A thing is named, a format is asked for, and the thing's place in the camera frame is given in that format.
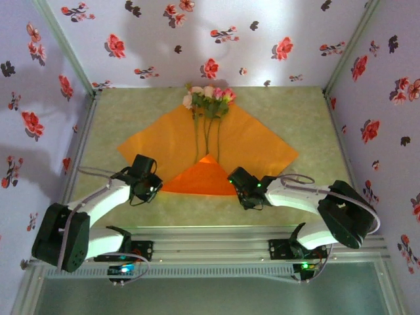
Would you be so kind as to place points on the cream fake rose stem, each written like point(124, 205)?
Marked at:
point(187, 100)

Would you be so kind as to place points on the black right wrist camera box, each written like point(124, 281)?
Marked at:
point(241, 178)

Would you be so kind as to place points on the pink fake rose stem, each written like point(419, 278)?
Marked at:
point(229, 96)
point(210, 93)

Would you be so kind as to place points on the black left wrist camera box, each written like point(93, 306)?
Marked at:
point(143, 164)

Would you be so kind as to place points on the aluminium frame strut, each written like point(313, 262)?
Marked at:
point(390, 288)
point(27, 292)

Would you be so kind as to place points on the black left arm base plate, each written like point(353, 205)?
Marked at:
point(144, 251)

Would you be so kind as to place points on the orange wrapping paper sheet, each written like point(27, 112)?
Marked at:
point(256, 144)

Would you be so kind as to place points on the controller board with LED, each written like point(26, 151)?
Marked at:
point(305, 265)
point(123, 270)

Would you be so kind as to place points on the aluminium side rail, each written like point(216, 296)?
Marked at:
point(86, 124)
point(332, 111)

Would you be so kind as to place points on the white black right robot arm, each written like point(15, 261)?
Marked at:
point(295, 197)

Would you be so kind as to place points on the aluminium frame post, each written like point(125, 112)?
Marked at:
point(354, 39)
point(63, 39)

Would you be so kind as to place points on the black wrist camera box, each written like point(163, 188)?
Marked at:
point(143, 164)
point(241, 178)

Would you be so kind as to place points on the aluminium frame rail beam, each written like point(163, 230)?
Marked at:
point(210, 244)

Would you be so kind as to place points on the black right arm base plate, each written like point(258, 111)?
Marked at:
point(277, 249)

